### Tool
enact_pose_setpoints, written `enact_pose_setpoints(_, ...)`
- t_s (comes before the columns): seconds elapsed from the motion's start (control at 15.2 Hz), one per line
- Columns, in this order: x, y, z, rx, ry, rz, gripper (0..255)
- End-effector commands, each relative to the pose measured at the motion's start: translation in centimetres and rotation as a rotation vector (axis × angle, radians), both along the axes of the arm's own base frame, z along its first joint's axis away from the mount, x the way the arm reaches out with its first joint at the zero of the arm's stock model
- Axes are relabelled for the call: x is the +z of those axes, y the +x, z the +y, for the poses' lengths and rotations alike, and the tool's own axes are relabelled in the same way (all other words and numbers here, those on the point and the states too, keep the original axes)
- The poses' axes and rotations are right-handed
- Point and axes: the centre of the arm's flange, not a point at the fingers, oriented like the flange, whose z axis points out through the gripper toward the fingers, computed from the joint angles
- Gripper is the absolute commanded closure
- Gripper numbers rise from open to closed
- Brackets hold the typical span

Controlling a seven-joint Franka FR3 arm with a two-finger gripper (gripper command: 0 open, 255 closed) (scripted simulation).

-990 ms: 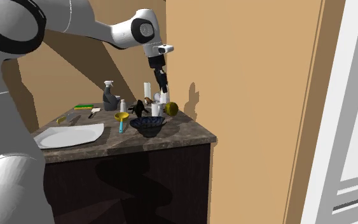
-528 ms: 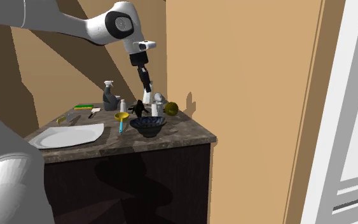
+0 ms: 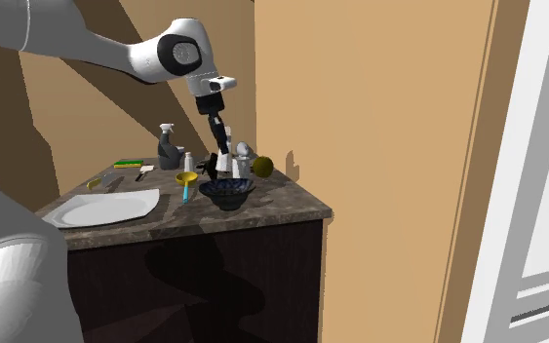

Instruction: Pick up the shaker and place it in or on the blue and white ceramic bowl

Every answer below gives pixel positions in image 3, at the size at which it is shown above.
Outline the knife with yellow handle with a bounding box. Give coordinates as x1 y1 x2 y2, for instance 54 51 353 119
86 172 126 192

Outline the dark grey spray bottle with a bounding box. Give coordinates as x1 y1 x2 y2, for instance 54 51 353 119
157 123 185 172

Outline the dark cabinet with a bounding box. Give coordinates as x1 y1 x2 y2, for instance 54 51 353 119
66 217 326 343

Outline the dark blue bowl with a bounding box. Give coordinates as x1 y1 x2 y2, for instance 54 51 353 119
198 177 257 212

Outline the tall white bottle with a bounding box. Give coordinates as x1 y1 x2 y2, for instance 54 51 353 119
216 125 234 173

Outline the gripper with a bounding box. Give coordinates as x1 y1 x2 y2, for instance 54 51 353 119
194 93 232 158

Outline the yellow scoop with blue handle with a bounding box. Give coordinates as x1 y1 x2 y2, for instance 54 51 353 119
175 171 200 205

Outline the white and grey shaker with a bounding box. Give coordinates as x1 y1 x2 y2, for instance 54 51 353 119
231 141 253 180

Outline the white plate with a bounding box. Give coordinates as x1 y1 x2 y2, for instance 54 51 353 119
40 188 162 230

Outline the small spatula with white head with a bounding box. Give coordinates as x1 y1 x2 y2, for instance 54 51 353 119
134 165 155 183

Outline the white door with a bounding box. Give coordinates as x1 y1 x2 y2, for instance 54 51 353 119
460 0 549 343

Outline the yellow-green round fruit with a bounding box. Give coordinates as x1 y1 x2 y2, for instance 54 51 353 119
252 155 275 179

